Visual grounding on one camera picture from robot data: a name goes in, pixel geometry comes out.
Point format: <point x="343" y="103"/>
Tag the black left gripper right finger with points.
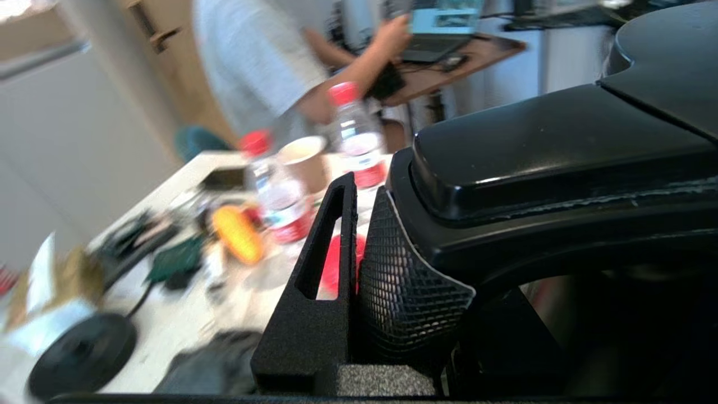
<point x="521" y="348"/>

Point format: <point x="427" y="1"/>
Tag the black round kettle lid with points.
<point x="78" y="356"/>

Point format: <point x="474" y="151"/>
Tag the black laptop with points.
<point x="443" y="28"/>

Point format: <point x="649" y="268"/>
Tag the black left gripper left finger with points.
<point x="314" y="314"/>

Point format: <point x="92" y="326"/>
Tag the black computer mouse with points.
<point x="455" y="62"/>

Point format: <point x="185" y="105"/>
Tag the black electric kettle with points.
<point x="561" y="157"/>

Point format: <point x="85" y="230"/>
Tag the brown wooden desk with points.
<point x="482" y="53"/>

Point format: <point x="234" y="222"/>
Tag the teal round chair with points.
<point x="199" y="143"/>

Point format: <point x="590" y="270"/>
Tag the person in grey t-shirt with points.
<point x="252" y="56"/>

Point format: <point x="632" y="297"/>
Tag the clear water bottle red cap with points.
<point x="356" y="134"/>
<point x="280" y="202"/>

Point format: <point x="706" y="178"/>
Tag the dark grey towel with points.
<point x="213" y="365"/>

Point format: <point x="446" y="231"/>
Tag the orange oval object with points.
<point x="238" y="235"/>

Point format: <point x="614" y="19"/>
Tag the dark green pouch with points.
<point x="176" y="261"/>

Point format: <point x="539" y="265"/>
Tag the tissue box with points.
<point x="73" y="275"/>

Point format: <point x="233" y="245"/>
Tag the brown paper cup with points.
<point x="305" y="165"/>

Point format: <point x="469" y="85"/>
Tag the dark smartphone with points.
<point x="224" y="179"/>

